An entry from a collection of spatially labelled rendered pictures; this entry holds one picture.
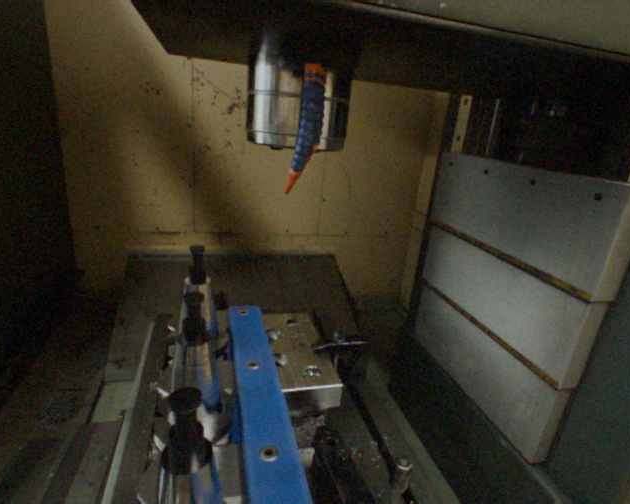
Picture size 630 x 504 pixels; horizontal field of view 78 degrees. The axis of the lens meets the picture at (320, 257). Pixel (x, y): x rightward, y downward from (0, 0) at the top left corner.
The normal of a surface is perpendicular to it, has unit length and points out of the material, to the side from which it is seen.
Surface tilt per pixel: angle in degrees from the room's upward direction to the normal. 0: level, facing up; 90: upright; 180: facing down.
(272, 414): 0
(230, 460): 0
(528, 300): 89
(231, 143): 90
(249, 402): 0
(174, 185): 90
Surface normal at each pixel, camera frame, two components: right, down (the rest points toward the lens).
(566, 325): -0.97, 0.00
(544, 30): 0.21, 0.68
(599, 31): 0.26, 0.35
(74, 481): 0.06, -0.98
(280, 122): -0.21, 0.31
